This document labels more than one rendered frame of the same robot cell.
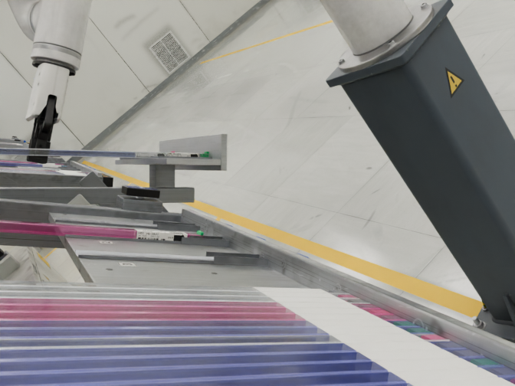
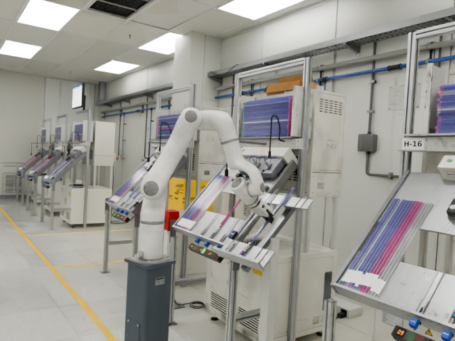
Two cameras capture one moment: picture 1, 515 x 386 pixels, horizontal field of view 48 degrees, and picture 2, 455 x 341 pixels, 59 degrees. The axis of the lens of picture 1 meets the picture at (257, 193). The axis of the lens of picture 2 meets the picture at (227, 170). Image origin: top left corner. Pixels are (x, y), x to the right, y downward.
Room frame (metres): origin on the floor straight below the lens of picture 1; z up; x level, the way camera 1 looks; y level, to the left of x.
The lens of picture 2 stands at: (3.01, -0.70, 1.22)
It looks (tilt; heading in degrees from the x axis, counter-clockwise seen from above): 2 degrees down; 160
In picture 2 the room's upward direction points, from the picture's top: 3 degrees clockwise
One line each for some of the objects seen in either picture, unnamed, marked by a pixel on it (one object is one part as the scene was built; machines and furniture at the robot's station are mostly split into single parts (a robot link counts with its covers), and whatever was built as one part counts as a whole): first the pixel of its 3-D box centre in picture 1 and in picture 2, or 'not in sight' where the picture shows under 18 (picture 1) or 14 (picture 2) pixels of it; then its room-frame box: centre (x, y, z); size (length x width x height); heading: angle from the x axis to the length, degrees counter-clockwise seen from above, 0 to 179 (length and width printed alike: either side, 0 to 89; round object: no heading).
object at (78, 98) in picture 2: not in sight; (80, 97); (-4.14, -0.75, 2.10); 0.58 x 0.14 x 0.41; 15
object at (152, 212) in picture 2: not in sight; (154, 197); (0.97, -0.34, 1.00); 0.19 x 0.12 x 0.24; 163
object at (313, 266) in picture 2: not in sight; (268, 285); (0.36, 0.64, 0.31); 0.70 x 0.65 x 0.62; 15
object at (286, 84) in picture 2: not in sight; (293, 84); (0.26, 0.80, 1.82); 0.68 x 0.30 x 0.20; 15
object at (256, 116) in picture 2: not in sight; (270, 118); (0.44, 0.54, 1.52); 0.51 x 0.13 x 0.27; 15
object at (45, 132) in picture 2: not in sight; (50, 161); (-6.98, -1.36, 0.95); 1.37 x 0.82 x 1.90; 105
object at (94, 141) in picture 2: not in sight; (87, 167); (-4.18, -0.61, 0.95); 1.36 x 0.82 x 1.90; 105
